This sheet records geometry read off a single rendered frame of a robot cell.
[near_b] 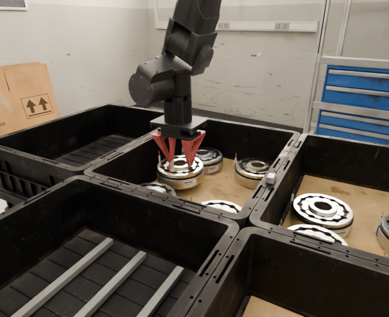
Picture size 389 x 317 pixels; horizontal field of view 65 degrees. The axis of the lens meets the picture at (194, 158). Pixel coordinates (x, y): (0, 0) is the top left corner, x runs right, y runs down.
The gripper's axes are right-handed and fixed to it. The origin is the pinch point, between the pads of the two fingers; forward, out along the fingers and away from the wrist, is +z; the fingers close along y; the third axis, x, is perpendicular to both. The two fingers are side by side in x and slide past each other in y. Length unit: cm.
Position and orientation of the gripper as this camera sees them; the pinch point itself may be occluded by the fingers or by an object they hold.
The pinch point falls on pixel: (180, 160)
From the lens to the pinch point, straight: 66.1
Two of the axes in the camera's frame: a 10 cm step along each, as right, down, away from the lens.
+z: 0.3, 9.1, 4.2
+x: 5.0, -3.8, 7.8
